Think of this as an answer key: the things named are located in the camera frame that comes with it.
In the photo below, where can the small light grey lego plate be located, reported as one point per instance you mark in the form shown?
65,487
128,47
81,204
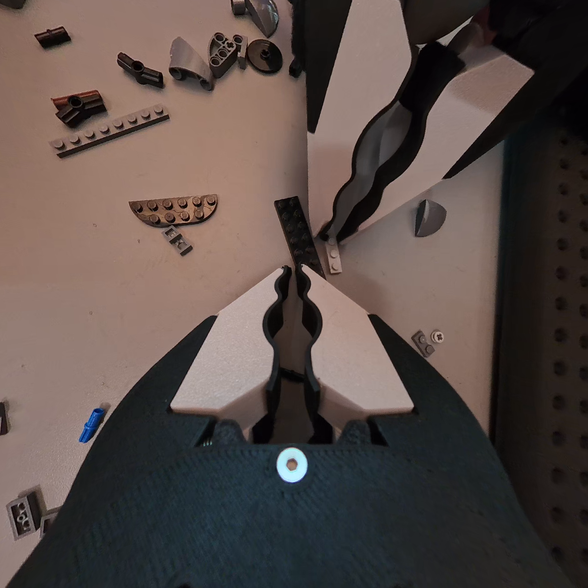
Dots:
334,259

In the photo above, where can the black long lego plate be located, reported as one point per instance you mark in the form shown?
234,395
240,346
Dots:
298,234

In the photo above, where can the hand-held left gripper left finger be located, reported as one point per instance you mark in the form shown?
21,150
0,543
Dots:
225,367

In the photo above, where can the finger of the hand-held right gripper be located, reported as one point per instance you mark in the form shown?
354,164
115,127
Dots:
353,82
464,124

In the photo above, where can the dark half-round lego plate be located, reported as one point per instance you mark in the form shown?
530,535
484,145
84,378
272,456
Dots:
174,213

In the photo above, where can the long grey lego plate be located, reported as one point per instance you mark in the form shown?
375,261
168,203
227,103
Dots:
110,131

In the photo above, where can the scattered small lego pieces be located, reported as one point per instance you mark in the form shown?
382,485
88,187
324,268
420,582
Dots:
138,68

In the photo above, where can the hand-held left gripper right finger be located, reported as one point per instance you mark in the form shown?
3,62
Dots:
358,367

